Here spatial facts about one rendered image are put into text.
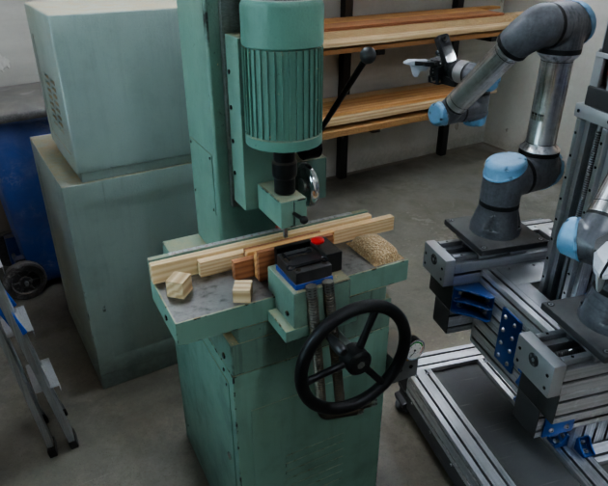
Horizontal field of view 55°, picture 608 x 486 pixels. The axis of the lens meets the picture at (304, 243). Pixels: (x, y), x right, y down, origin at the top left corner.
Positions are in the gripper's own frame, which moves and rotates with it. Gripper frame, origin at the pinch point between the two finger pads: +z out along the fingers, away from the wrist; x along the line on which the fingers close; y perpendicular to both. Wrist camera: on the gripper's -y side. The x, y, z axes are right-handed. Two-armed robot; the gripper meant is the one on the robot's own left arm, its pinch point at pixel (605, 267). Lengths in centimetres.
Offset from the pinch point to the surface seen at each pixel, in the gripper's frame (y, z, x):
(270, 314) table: 28, 6, 67
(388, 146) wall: 72, -269, 271
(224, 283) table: 23, 9, 80
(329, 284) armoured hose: 19, -1, 55
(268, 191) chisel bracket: 6, -8, 82
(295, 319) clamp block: 26, 6, 59
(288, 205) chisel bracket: 8, -8, 74
